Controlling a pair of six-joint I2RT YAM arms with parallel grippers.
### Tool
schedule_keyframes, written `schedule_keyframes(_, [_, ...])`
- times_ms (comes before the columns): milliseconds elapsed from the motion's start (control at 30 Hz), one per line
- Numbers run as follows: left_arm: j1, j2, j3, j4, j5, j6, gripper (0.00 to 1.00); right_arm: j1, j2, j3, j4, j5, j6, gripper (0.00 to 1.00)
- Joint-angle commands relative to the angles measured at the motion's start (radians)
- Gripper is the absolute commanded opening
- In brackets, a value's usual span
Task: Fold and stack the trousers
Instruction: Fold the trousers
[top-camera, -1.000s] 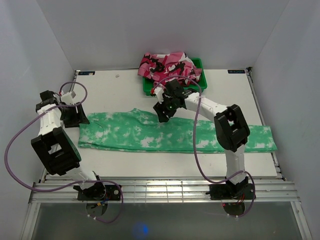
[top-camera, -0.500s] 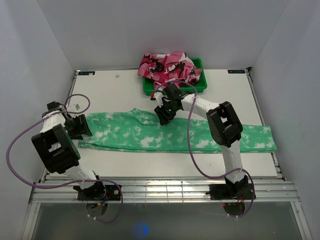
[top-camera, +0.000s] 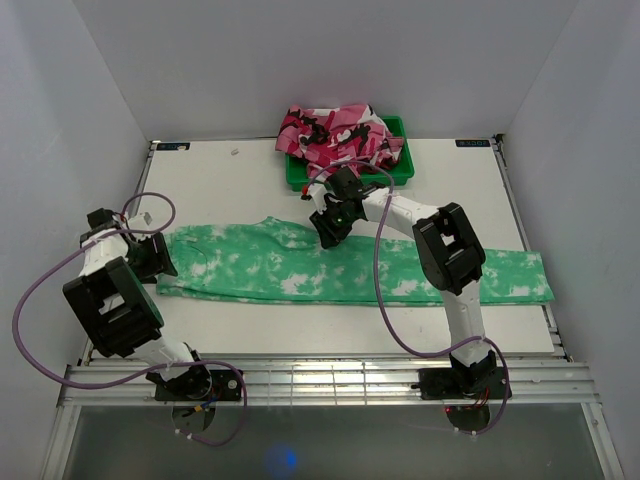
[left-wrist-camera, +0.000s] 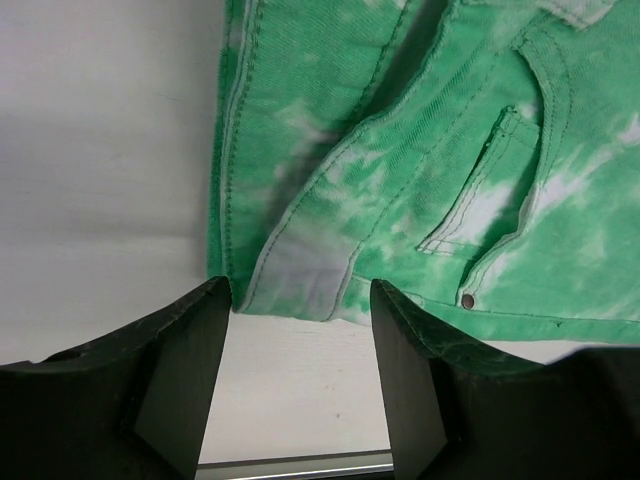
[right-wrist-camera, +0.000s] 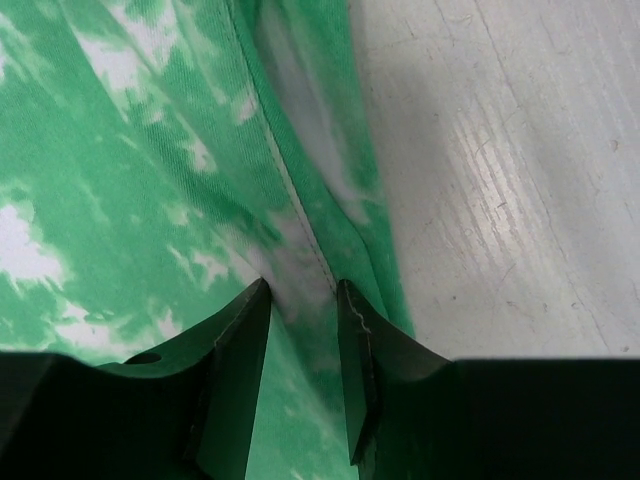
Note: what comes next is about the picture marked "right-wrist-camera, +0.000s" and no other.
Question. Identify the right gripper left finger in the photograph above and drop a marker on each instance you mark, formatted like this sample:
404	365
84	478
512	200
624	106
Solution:
184	409

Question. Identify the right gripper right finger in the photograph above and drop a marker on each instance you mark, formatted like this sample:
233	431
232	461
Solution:
412	414

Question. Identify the green white tie-dye trousers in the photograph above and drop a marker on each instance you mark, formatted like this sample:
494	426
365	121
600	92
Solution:
159	156

